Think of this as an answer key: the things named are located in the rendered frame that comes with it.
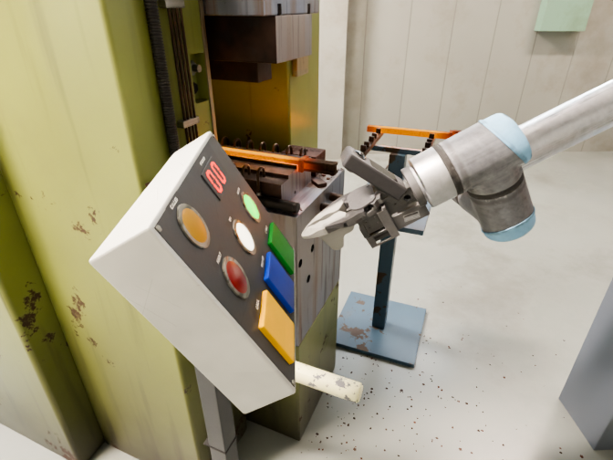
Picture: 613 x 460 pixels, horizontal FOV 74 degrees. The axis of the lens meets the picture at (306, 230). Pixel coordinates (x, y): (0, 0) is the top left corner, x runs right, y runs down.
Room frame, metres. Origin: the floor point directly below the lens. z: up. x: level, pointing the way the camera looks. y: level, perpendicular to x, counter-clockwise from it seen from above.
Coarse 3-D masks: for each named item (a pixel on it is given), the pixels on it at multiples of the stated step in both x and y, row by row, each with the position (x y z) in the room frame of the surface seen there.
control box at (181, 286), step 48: (192, 144) 0.64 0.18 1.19; (144, 192) 0.50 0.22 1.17; (192, 192) 0.47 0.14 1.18; (240, 192) 0.62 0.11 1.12; (144, 240) 0.34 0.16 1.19; (192, 240) 0.39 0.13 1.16; (240, 240) 0.49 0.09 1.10; (144, 288) 0.34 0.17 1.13; (192, 288) 0.34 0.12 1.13; (192, 336) 0.34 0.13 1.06; (240, 336) 0.34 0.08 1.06; (240, 384) 0.34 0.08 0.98; (288, 384) 0.35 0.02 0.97
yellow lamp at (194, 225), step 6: (186, 210) 0.42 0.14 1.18; (186, 216) 0.41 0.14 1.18; (192, 216) 0.42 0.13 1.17; (198, 216) 0.43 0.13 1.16; (186, 222) 0.40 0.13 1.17; (192, 222) 0.41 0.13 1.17; (198, 222) 0.42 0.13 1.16; (186, 228) 0.39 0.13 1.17; (192, 228) 0.40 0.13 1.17; (198, 228) 0.41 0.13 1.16; (204, 228) 0.43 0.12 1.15; (192, 234) 0.39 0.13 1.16; (198, 234) 0.40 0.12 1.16; (204, 234) 0.42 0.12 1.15; (198, 240) 0.40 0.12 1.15; (204, 240) 0.41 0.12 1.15
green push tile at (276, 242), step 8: (272, 224) 0.64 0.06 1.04; (272, 232) 0.61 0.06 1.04; (280, 232) 0.65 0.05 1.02; (272, 240) 0.59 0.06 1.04; (280, 240) 0.62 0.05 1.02; (272, 248) 0.58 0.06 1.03; (280, 248) 0.60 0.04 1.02; (288, 248) 0.63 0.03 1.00; (280, 256) 0.58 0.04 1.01; (288, 256) 0.61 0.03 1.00; (288, 264) 0.58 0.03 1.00; (288, 272) 0.58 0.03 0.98
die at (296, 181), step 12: (240, 156) 1.13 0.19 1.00; (300, 156) 1.16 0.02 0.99; (240, 168) 1.07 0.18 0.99; (252, 168) 1.06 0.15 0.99; (276, 168) 1.06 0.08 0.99; (288, 168) 1.06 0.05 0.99; (252, 180) 1.00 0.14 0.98; (264, 180) 1.00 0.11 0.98; (276, 180) 1.00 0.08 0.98; (288, 180) 1.01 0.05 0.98; (300, 180) 1.08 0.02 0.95; (264, 192) 0.99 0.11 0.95; (276, 192) 0.97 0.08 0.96; (288, 192) 1.01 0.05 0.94
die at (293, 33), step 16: (208, 16) 1.04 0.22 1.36; (224, 16) 1.02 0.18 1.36; (240, 16) 1.00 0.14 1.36; (256, 16) 0.99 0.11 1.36; (272, 16) 0.97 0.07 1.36; (288, 16) 1.03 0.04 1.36; (304, 16) 1.11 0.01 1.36; (208, 32) 1.04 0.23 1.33; (224, 32) 1.02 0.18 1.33; (240, 32) 1.00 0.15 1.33; (256, 32) 0.99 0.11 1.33; (272, 32) 0.97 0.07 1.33; (288, 32) 1.03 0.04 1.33; (304, 32) 1.11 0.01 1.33; (208, 48) 1.04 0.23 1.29; (224, 48) 1.02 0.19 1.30; (240, 48) 1.00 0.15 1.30; (256, 48) 0.99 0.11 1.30; (272, 48) 0.97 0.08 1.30; (288, 48) 1.02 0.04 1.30; (304, 48) 1.11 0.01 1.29
